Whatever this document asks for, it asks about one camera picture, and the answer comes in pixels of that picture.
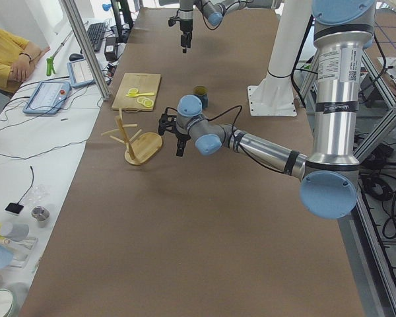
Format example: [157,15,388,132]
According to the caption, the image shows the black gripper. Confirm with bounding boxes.
[174,127,190,157]
[180,20,193,53]

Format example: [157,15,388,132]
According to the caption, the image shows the teal mug yellow inside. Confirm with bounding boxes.
[193,85,209,109]

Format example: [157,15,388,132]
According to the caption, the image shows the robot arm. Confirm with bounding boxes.
[158,1,376,219]
[168,1,281,53]

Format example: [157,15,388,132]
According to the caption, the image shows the wooden cup rack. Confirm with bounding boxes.
[101,110,163,166]

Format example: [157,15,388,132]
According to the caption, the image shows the steel cup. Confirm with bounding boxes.
[31,206,50,228]

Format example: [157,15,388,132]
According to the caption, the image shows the grey cup lying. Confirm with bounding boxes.
[0,222,29,242]

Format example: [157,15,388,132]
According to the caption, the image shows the lemon slice end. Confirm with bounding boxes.
[143,99,154,108]

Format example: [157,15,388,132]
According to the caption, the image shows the lemon slice middle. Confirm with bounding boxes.
[142,98,151,105]

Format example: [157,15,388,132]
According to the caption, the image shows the yellow plastic knife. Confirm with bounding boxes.
[125,92,155,98]

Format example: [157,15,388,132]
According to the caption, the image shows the wooden cutting board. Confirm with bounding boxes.
[112,73,161,112]

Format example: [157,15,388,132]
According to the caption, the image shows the lemon slice under knife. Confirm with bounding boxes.
[127,88,139,96]

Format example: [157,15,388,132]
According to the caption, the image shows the black power adapter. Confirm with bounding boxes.
[104,37,118,61]

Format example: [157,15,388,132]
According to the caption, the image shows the black keyboard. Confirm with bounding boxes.
[86,22,107,52]

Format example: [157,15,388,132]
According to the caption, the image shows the brown table mat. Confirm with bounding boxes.
[20,9,364,316]

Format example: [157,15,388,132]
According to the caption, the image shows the blue teach pendant far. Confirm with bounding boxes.
[67,59,95,88]

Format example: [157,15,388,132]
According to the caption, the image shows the blue teach pendant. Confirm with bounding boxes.
[22,81,71,116]
[67,59,95,88]

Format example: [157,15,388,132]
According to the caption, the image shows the black computer mouse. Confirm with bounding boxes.
[69,53,84,61]

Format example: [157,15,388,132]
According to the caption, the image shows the green grabber tool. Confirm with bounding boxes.
[46,56,55,77]

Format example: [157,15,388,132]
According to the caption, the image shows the blue teach pendant near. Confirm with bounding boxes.
[22,81,71,116]

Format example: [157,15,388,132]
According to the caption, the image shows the small black pad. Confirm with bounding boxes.
[5,202,24,215]

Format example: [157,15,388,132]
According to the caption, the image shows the person in yellow shirt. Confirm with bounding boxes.
[0,29,50,94]

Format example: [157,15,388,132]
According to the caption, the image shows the clear plastic tray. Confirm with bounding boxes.
[6,236,38,269]

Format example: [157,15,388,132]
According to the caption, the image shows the green rimmed bowl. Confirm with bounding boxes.
[0,289,17,317]

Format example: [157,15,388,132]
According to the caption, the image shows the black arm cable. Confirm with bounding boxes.
[203,105,284,172]

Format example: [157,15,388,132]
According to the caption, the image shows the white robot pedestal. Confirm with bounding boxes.
[248,0,312,117]

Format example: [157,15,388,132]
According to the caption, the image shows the aluminium frame post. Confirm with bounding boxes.
[61,0,110,101]

